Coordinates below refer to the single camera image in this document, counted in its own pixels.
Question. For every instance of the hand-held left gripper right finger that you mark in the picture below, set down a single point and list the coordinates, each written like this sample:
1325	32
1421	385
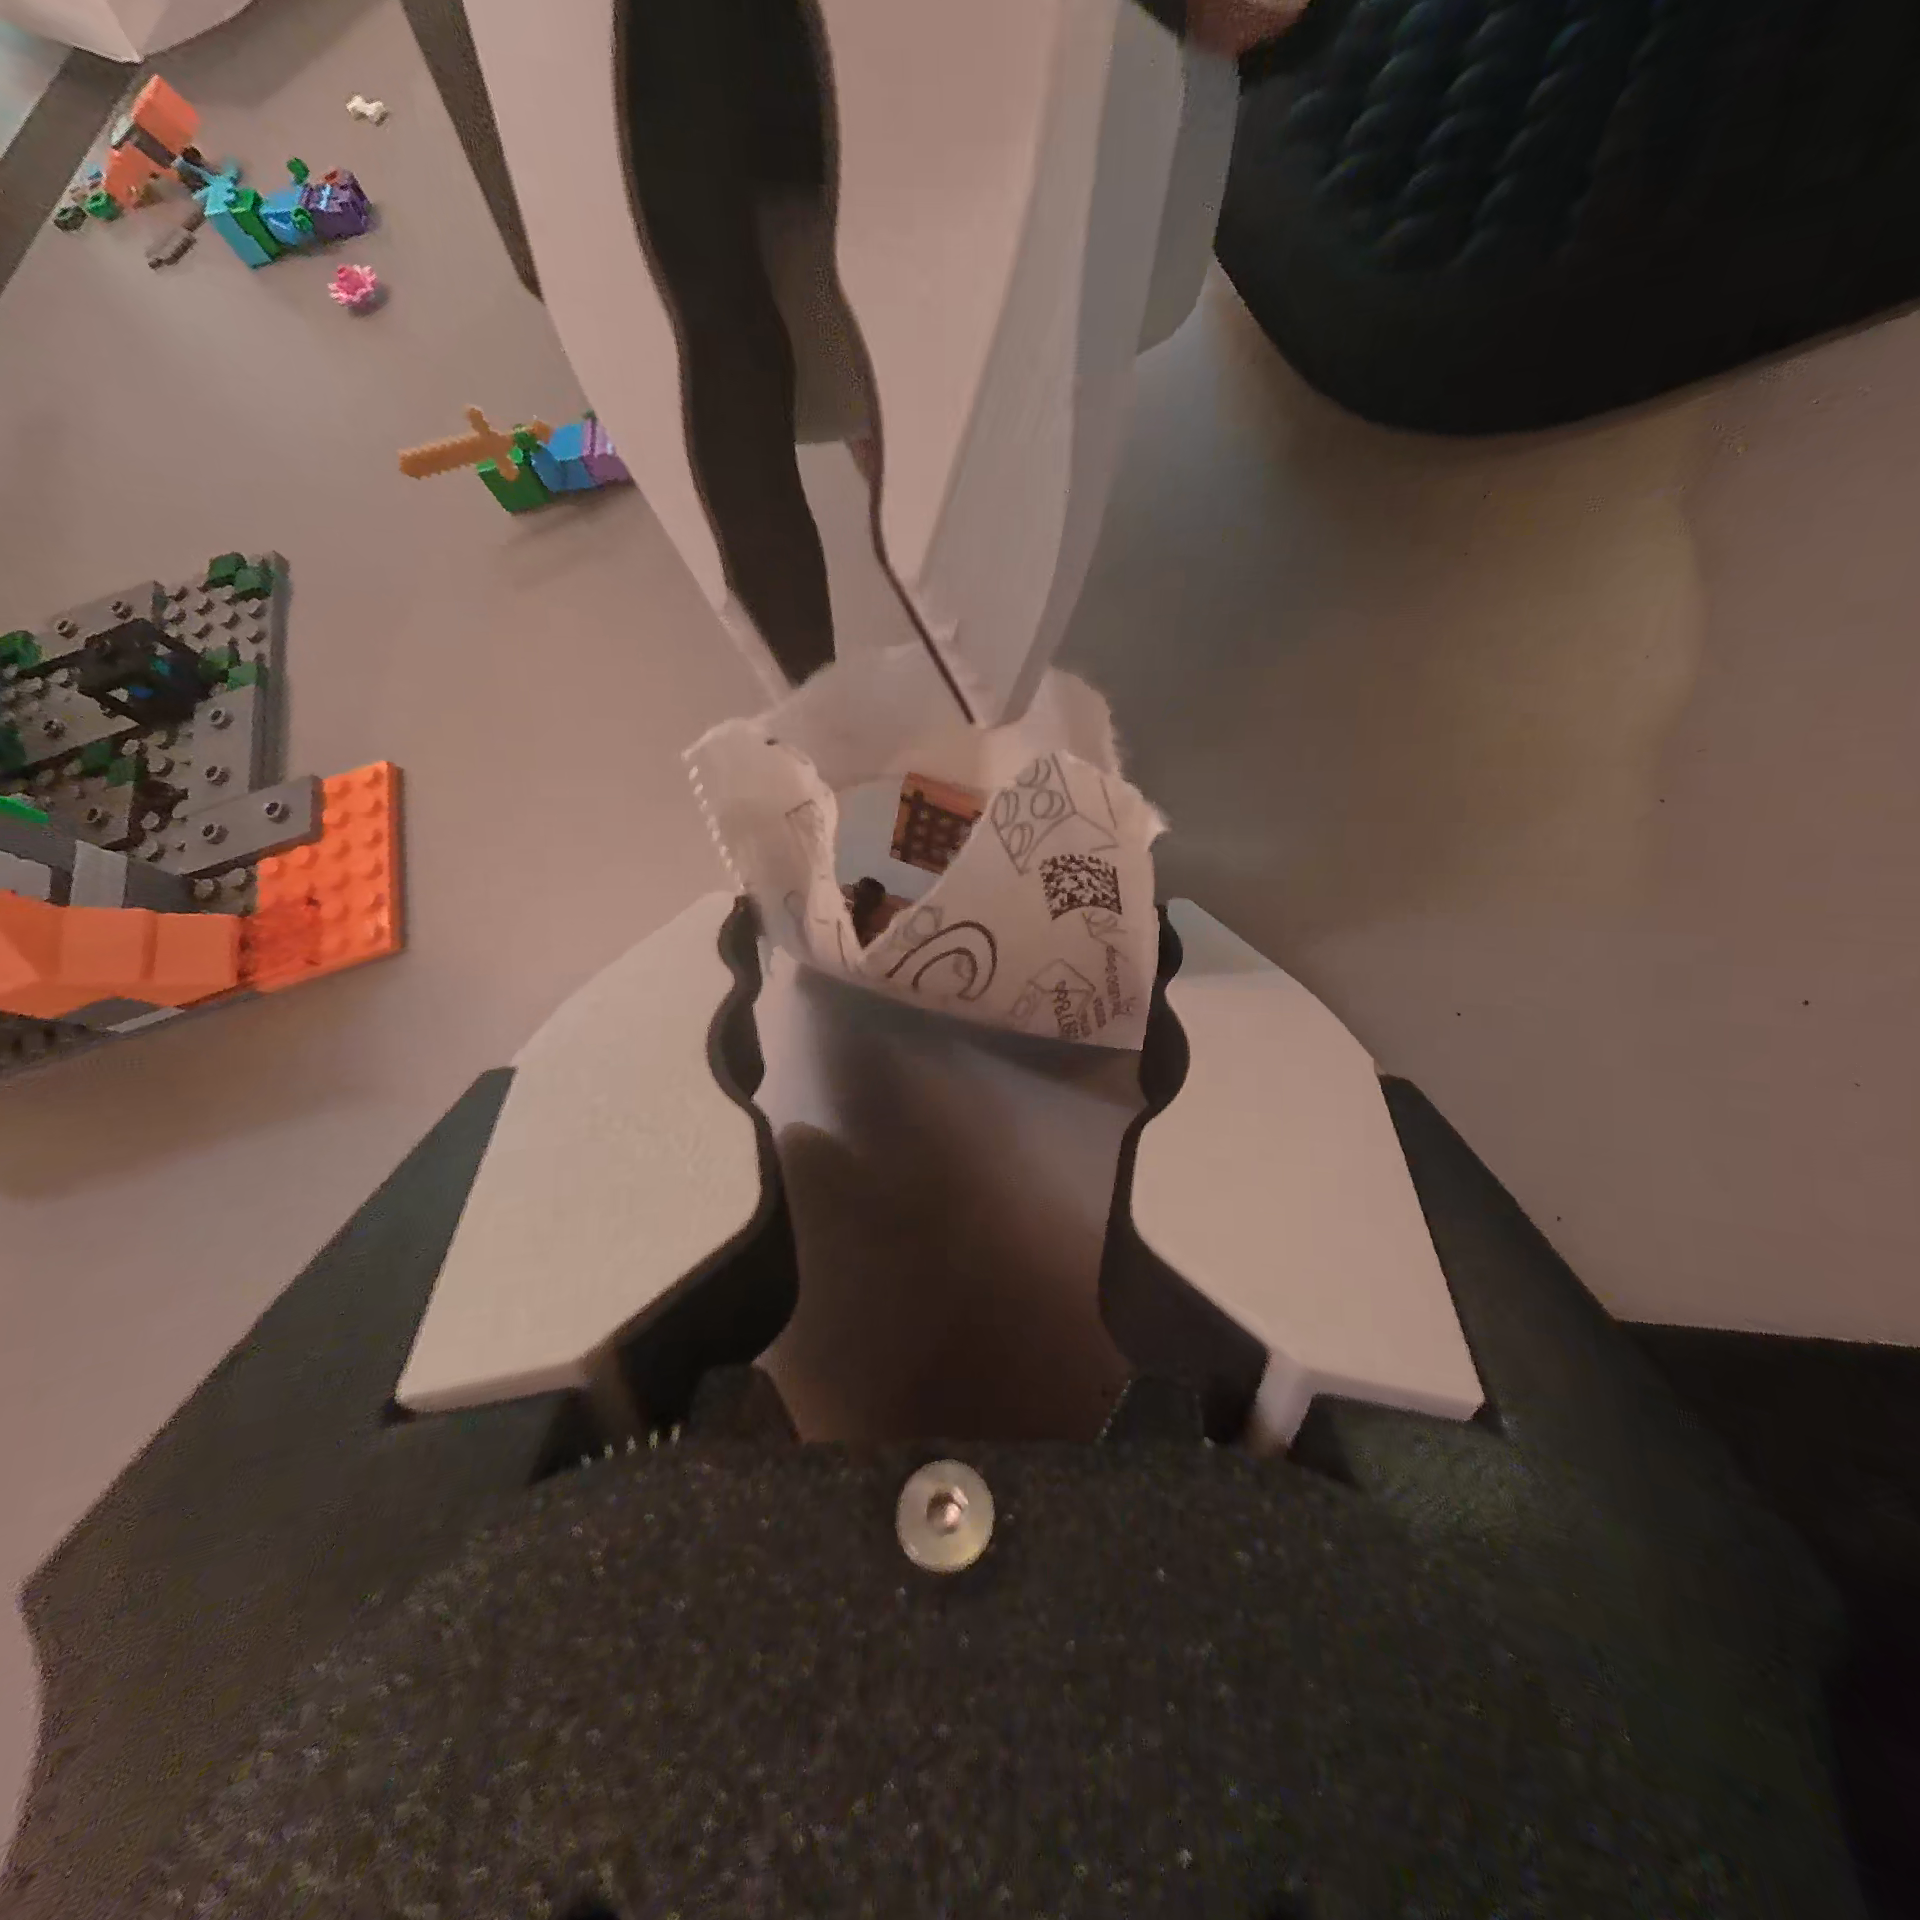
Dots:
1289	1200

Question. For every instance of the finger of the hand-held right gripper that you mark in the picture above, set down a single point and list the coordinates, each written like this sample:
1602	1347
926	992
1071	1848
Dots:
586	226
988	303

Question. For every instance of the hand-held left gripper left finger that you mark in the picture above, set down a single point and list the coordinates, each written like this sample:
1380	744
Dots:
603	1189

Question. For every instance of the zombie toy figure gold sword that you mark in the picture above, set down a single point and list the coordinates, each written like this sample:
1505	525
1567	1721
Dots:
548	466

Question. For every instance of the small white printed bag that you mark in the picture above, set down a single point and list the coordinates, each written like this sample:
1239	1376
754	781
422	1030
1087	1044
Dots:
1050	929

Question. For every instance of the brown toy stick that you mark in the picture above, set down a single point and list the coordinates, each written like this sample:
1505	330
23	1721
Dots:
866	906

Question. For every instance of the orange block toy creature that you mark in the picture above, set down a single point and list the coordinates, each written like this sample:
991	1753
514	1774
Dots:
142	126

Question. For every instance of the small brown brick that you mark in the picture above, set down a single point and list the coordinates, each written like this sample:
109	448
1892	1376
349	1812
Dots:
939	823

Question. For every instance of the grey desk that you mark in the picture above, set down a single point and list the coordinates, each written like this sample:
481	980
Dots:
1423	752

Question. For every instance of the pink flower piece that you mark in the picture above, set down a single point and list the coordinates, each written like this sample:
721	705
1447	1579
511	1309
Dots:
356	286

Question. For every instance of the zombie toy figure teal helmet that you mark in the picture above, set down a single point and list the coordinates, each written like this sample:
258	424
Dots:
278	218

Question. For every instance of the grey toy shovel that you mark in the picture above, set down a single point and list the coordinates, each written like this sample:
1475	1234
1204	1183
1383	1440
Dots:
169	251

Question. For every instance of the grey toy brick building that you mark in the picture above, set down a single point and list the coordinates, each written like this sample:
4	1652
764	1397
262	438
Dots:
152	841

